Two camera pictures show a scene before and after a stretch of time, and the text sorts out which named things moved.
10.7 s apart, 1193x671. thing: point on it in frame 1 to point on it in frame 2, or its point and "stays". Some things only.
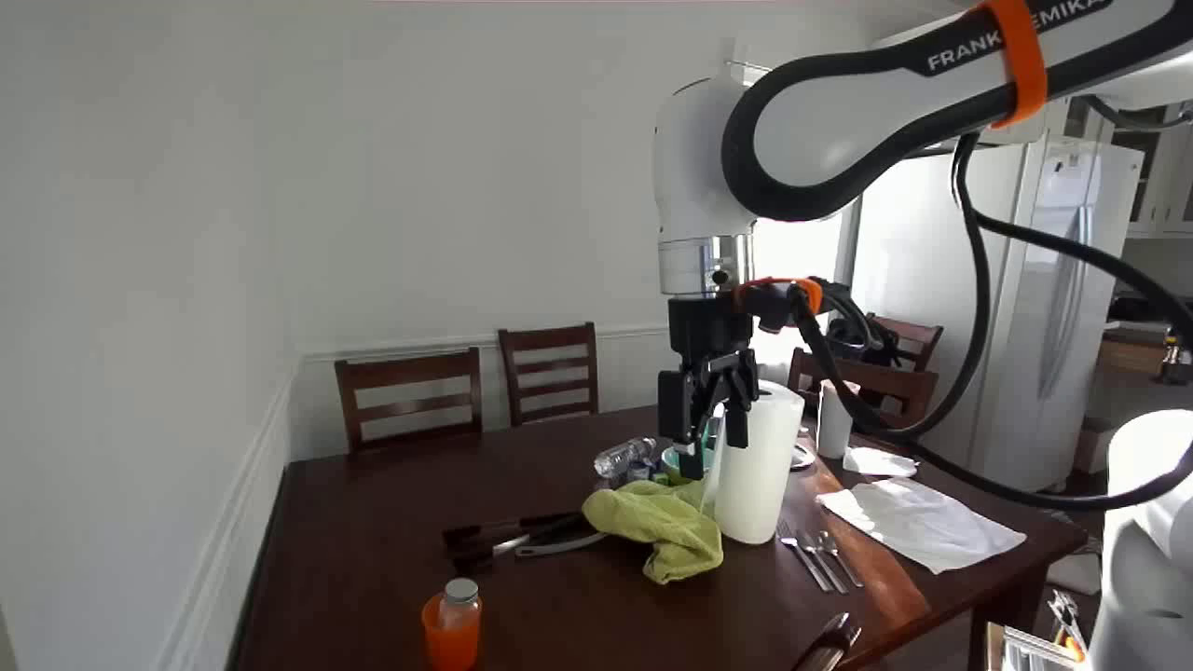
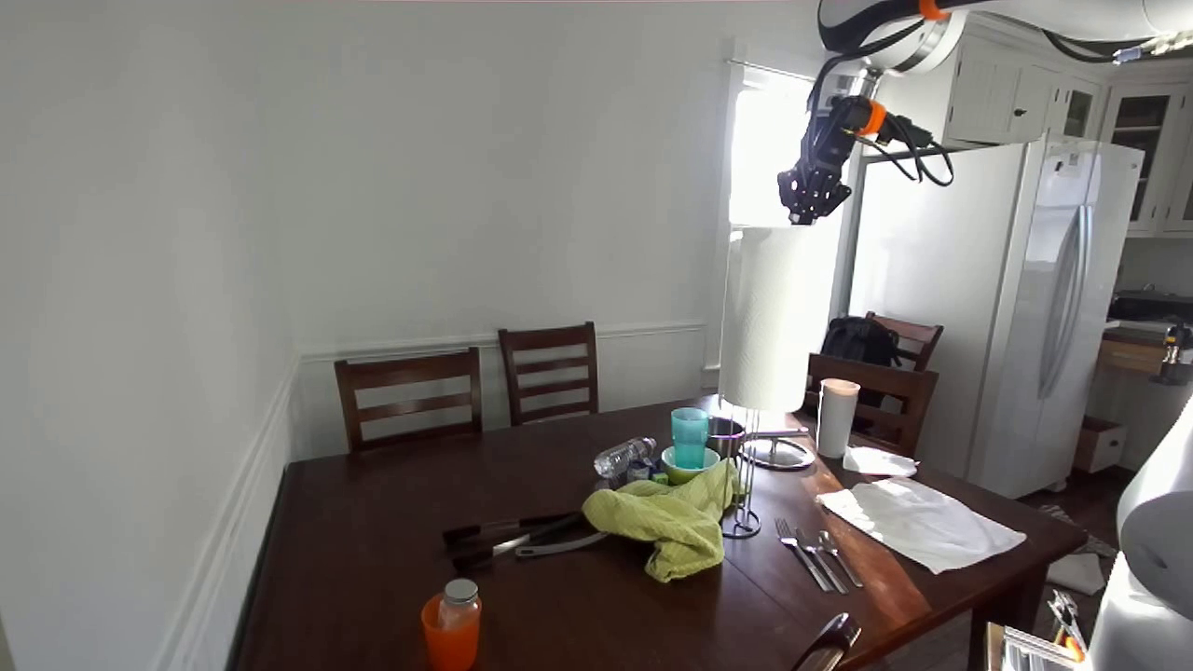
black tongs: x=542 y=536 stays
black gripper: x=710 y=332 to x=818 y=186
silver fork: x=797 y=547 stays
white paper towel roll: x=752 y=478 to x=775 y=312
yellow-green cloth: x=669 y=517 stays
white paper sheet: x=918 y=526 stays
